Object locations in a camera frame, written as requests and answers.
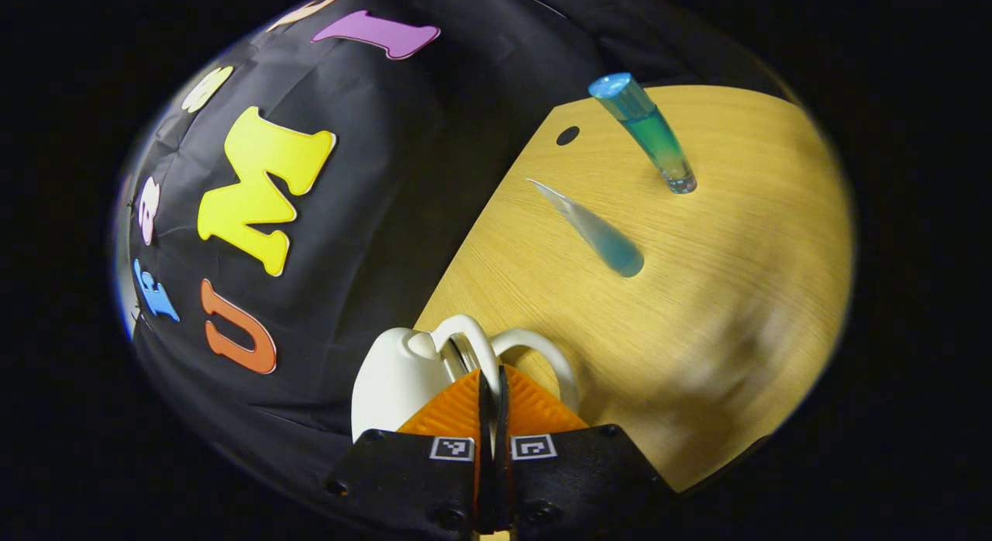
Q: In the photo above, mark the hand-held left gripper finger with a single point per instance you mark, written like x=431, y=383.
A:
x=485, y=417
x=502, y=417

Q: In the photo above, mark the blue green bottle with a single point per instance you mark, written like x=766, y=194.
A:
x=647, y=130

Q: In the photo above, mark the black backdrop cloth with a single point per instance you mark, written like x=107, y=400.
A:
x=372, y=231

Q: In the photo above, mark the black table grommet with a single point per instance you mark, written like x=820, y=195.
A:
x=567, y=136

